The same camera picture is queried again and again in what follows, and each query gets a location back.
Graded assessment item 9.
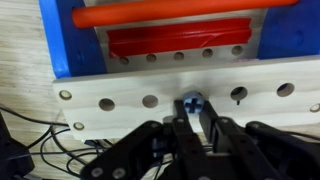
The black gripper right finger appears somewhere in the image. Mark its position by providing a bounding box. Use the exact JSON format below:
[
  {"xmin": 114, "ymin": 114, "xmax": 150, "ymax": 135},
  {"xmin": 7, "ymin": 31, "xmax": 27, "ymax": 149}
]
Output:
[{"xmin": 199, "ymin": 100, "xmax": 320, "ymax": 180}]

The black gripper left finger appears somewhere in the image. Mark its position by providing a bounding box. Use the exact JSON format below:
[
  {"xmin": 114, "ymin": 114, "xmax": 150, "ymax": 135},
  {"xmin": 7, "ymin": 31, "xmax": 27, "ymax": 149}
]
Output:
[{"xmin": 79, "ymin": 99, "xmax": 214, "ymax": 180}]

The blue plastic toy bolt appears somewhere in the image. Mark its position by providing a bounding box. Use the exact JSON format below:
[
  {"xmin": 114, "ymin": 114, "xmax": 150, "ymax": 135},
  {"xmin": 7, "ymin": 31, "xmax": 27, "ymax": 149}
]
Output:
[{"xmin": 182, "ymin": 91, "xmax": 204, "ymax": 114}]

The blue wooden toy toolbox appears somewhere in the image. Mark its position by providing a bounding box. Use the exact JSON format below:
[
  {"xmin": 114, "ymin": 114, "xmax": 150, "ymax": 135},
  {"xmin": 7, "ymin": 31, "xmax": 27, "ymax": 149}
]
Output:
[{"xmin": 38, "ymin": 0, "xmax": 320, "ymax": 141}]

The thin black cable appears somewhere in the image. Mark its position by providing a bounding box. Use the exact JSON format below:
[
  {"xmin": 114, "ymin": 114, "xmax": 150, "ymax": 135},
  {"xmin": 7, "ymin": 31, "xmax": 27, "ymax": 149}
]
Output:
[{"xmin": 0, "ymin": 104, "xmax": 111, "ymax": 180}]

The black camera equipment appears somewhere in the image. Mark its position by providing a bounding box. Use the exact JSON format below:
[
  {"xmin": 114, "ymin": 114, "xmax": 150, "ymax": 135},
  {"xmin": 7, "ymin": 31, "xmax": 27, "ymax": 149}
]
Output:
[{"xmin": 0, "ymin": 109, "xmax": 36, "ymax": 180}]

